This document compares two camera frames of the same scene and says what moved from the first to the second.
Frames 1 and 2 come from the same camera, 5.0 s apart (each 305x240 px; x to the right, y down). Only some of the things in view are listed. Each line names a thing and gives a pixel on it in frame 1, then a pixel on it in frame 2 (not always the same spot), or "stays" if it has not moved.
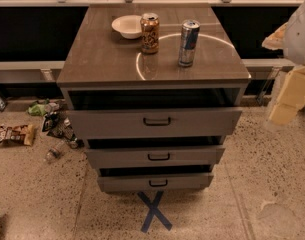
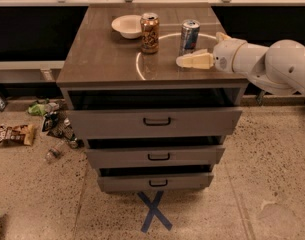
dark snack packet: x=50 y=121 stays
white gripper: x=300 y=34 → x=226 y=55
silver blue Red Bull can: x=190 y=31 stays
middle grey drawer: x=158 y=155 stays
